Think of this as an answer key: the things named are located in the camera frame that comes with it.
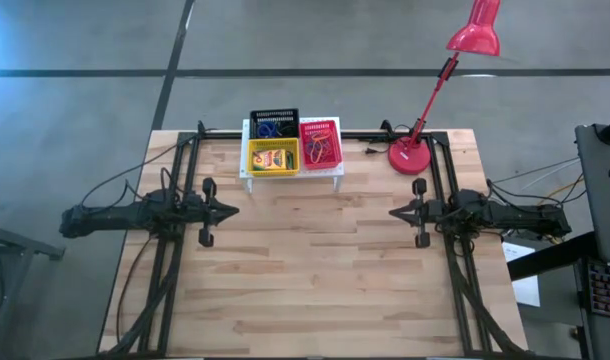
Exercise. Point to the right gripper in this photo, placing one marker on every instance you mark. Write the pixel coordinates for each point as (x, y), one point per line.
(435, 214)

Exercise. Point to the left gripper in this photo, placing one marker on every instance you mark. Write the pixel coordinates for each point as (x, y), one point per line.
(195, 212)

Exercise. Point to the yellow plastic basket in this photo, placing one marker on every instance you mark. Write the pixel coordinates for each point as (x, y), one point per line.
(273, 173)

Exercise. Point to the purple spiral coil wristband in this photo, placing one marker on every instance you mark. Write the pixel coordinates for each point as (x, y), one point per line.
(275, 129)
(261, 131)

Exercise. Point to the orange rubber band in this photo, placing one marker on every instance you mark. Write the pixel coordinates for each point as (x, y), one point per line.
(314, 156)

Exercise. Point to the blue rubber band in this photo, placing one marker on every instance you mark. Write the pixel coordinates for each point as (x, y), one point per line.
(310, 150)

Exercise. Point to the black plastic basket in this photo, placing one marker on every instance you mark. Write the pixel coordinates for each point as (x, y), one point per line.
(275, 115)

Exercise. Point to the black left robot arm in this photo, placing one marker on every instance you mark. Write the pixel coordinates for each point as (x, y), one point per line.
(115, 217)

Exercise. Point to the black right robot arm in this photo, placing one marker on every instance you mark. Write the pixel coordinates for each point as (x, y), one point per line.
(515, 217)

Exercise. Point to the red desk lamp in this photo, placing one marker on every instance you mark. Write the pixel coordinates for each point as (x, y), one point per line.
(410, 157)

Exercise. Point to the black desk bar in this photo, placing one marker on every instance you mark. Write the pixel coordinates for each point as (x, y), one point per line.
(550, 257)

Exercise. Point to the dark grey desk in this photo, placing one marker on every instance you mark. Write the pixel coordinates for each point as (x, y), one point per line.
(605, 200)

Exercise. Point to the black clamp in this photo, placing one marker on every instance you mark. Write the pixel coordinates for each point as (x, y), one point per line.
(201, 127)
(386, 126)

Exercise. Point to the white perforated metal shelf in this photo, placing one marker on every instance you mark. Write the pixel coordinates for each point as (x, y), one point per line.
(325, 173)

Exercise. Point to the red plastic basket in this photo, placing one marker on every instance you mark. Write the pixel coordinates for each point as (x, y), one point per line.
(336, 150)

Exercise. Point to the white paper sheet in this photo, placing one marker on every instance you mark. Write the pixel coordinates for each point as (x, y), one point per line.
(527, 295)

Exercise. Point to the grey metal stand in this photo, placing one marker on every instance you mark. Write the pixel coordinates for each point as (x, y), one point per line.
(15, 242)

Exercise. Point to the computer keyboard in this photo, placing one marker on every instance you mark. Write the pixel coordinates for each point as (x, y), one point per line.
(607, 290)

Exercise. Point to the black aluminium table frame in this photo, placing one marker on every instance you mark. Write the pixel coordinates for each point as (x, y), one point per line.
(355, 135)

